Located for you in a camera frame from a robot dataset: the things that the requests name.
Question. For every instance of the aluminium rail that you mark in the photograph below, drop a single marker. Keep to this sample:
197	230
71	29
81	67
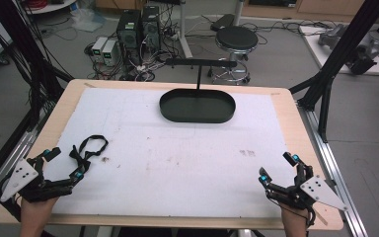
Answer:
334	164
3	164

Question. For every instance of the black computer tower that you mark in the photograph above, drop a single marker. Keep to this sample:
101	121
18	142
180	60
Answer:
129	34
151	28

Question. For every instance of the flat black box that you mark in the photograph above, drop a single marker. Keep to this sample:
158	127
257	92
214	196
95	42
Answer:
222	22

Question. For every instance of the wooden table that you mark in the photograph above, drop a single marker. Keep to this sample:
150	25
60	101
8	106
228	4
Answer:
309	144

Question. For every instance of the clear plastic bag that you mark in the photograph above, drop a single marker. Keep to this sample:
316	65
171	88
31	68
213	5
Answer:
87	18

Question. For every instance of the white floor board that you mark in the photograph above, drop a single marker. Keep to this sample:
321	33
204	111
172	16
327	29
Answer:
322	56

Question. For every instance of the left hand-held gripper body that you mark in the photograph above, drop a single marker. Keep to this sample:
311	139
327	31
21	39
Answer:
19	177

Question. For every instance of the black metal frame strut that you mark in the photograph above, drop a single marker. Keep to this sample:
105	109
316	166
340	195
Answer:
16	42
339	56

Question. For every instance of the person's left hand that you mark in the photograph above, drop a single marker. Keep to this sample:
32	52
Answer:
36	210

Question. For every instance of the person's right hand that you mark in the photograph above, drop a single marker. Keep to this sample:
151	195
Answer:
292	215

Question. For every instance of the white desk leg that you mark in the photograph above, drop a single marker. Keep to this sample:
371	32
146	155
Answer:
184	29

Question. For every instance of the black round stool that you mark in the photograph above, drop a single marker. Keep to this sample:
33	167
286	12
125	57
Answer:
237	39

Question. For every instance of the white round table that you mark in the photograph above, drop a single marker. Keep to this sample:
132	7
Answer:
51	6

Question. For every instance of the black T-bar stand with tray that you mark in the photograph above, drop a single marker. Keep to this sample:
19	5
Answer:
197	107

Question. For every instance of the grey bench power supply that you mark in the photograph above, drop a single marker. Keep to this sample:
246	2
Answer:
109	52
98	47

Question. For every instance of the white table mat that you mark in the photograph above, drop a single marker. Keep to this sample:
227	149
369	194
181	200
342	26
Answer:
177	158

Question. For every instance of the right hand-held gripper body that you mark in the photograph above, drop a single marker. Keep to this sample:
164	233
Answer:
320	192

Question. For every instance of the dark grey machine part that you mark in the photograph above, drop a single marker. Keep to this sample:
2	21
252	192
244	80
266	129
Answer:
365	56

